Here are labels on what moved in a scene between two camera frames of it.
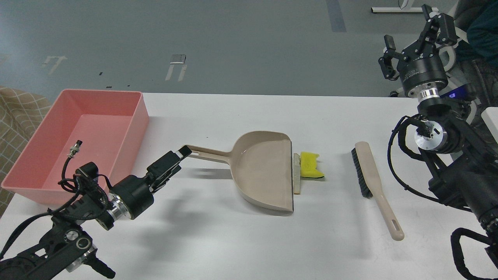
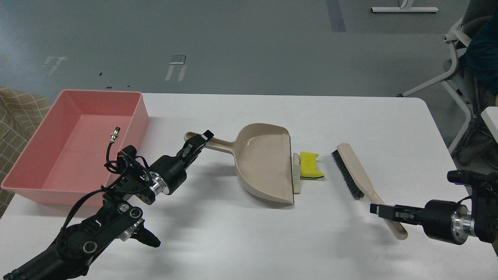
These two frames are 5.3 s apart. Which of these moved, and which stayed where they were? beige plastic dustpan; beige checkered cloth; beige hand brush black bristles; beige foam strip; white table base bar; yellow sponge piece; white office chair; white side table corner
Moved: beige hand brush black bristles; beige plastic dustpan; white office chair
Stayed: beige foam strip; white table base bar; yellow sponge piece; beige checkered cloth; white side table corner
